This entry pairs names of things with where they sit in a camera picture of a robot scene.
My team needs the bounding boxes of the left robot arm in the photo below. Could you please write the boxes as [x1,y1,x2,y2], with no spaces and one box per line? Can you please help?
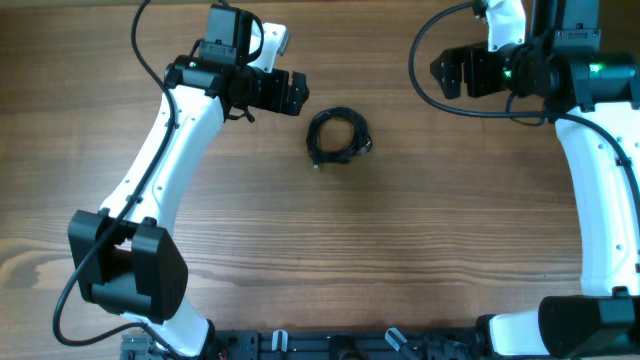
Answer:
[67,3,309,359]

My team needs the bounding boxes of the black cable bundle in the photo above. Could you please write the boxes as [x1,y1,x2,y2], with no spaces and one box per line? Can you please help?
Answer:
[305,105,374,170]

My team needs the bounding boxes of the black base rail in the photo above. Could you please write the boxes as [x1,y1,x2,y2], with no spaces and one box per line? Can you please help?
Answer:
[119,327,501,360]

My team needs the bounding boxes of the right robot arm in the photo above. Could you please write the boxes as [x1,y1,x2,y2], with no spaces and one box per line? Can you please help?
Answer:
[430,1,639,359]

